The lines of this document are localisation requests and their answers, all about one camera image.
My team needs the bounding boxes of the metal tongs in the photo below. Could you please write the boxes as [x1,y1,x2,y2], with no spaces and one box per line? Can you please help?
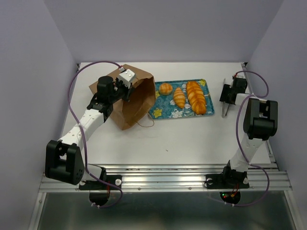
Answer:
[222,79,229,118]

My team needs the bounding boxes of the long braided fake bread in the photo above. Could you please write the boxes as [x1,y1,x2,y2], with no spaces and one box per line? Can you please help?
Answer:
[186,81,207,115]

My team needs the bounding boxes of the brown paper bag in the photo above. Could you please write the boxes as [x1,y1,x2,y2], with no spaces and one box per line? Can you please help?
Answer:
[89,63,156,131]

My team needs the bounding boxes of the fake croissant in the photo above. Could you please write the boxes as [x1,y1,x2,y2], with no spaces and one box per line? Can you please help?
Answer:
[173,87,186,109]

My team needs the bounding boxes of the round fake bread roll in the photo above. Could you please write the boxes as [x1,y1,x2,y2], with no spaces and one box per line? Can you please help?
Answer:
[159,83,173,96]

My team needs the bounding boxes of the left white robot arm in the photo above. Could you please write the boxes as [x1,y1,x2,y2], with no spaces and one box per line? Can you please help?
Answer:
[45,69,135,189]

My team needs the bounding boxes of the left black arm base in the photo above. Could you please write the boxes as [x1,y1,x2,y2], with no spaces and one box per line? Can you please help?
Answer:
[79,165,122,191]

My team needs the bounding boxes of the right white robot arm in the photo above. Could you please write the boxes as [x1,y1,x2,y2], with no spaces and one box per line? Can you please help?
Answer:
[219,78,278,187]

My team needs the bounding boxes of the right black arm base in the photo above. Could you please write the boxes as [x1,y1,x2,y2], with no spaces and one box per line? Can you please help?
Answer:
[204,166,249,189]

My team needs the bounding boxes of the teal floral tray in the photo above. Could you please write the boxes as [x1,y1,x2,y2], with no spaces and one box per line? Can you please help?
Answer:
[149,79,215,120]

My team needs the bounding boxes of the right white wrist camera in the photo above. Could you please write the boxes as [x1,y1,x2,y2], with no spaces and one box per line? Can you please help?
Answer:
[232,74,245,79]

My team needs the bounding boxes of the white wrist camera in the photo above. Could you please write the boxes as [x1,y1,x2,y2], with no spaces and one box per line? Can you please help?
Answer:
[118,67,136,89]
[232,74,245,79]

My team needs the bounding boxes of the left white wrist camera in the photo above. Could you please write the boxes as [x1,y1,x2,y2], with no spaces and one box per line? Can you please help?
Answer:
[118,67,136,89]

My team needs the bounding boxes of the aluminium mounting rail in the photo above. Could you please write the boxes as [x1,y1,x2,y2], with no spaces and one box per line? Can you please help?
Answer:
[39,163,293,193]

